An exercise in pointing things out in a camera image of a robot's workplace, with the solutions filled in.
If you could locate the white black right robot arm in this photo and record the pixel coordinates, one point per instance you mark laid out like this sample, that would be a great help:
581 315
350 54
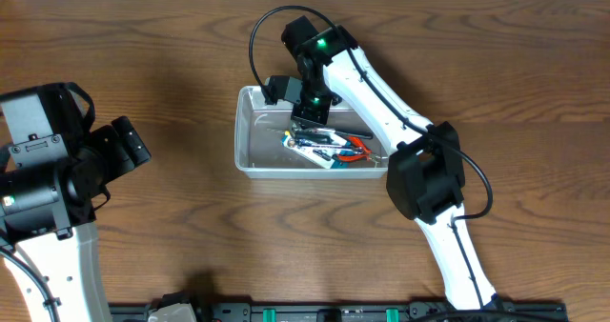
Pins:
425 175

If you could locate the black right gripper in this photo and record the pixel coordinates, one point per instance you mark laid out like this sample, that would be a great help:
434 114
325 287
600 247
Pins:
317 116

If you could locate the silver ring wrench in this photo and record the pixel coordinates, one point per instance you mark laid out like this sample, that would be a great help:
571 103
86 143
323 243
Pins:
304 143

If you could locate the black mounting rail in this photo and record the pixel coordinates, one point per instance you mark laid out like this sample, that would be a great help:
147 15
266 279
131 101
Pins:
181 306

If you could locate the black yellow screwdriver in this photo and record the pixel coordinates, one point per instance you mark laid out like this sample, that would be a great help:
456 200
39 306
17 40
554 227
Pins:
319 138

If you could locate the red handled tool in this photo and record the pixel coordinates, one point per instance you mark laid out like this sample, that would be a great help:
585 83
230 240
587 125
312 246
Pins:
358 152

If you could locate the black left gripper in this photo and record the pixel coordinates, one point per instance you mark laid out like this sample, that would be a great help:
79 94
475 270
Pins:
116 162

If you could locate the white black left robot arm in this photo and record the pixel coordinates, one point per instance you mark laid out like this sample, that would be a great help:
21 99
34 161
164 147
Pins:
48 233

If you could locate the blue white product box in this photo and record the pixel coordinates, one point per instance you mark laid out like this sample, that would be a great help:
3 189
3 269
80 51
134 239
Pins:
321 157

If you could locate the small black handled hammer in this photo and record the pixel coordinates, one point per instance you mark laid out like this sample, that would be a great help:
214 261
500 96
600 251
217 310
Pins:
341 133

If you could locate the clear plastic container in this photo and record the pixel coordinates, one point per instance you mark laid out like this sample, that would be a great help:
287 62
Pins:
259 153

